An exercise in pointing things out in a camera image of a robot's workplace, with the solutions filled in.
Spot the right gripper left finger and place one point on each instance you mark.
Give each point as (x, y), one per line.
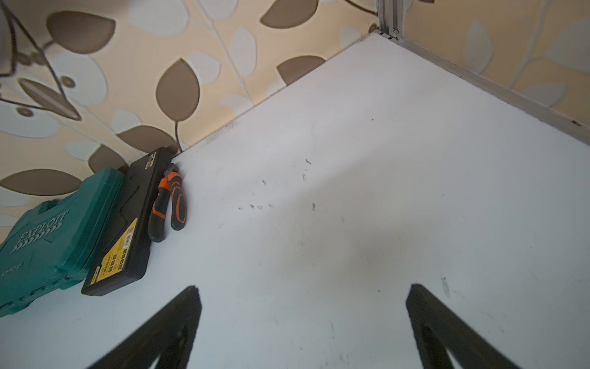
(164, 341)

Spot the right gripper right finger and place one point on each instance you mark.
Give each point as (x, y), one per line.
(441, 334)

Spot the black yellow-label case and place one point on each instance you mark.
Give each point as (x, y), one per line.
(123, 254)

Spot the green plastic tool case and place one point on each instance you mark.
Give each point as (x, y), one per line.
(51, 246)

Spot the orange black pliers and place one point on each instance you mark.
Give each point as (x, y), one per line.
(170, 203)

